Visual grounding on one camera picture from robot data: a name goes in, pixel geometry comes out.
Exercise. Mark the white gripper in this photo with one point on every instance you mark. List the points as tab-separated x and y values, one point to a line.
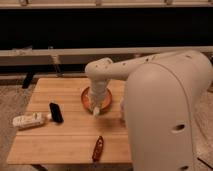
97	93

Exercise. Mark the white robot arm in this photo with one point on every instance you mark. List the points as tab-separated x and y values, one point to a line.
159	97

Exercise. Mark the orange ceramic bowl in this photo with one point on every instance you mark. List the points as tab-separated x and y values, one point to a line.
85	100

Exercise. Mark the wooden table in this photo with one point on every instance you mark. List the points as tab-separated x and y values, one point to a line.
72	141

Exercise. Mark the black rectangular device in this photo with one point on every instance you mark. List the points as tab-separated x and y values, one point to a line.
56	113

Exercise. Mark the white plastic bottle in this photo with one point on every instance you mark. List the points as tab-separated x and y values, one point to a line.
29	121

